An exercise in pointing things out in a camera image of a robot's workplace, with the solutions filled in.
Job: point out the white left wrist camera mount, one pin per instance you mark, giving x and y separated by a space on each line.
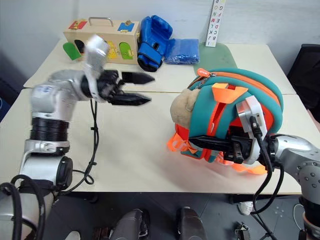
96 52

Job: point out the black chair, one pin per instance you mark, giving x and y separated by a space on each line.
306 75

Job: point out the dark rounded grey shape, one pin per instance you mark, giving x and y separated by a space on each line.
191 223
130 225

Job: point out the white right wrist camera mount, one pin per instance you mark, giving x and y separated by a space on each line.
251 110

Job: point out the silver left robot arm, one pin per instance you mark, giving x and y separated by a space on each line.
50 92

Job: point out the tan plush bear toy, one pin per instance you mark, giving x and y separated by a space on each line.
182 106

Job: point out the white shoe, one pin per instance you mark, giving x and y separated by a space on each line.
245 208

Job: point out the green mat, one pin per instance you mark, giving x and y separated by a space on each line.
217 58

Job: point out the letter chart strip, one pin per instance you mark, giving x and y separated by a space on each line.
214 23

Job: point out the orange and teal backpack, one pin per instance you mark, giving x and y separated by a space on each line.
252 87

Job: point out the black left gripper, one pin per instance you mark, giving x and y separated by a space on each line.
108 85

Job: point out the blue boxing glove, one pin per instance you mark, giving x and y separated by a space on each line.
152 40

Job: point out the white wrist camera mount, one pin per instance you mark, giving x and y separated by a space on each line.
96 52
251 110

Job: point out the blue folded cloth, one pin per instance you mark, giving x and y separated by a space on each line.
182 51

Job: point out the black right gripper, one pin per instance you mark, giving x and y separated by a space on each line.
238 147

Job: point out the small black floor stand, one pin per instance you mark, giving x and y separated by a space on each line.
242 231

